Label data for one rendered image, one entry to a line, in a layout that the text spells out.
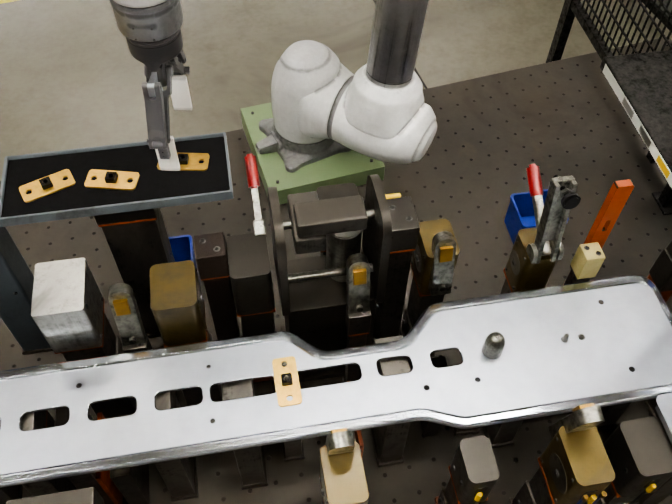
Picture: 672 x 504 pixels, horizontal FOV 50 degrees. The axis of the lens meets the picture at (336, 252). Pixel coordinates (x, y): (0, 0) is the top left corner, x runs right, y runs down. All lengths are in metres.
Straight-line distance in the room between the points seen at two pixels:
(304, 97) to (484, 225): 0.53
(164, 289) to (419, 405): 0.44
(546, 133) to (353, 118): 0.63
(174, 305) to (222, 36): 2.37
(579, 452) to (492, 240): 0.73
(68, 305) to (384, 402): 0.51
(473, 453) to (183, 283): 0.53
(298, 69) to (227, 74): 1.61
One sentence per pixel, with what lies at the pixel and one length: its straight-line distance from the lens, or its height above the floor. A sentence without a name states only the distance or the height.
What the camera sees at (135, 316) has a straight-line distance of 1.20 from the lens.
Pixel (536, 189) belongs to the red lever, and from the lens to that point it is 1.27.
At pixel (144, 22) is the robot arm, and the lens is 1.01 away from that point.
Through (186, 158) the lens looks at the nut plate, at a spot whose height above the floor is 1.17.
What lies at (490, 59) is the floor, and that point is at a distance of 3.35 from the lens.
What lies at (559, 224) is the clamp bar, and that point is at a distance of 1.24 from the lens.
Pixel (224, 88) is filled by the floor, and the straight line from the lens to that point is 3.15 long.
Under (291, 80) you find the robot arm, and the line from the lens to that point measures 1.62.
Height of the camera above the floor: 2.05
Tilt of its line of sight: 54 degrees down
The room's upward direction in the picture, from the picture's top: 1 degrees clockwise
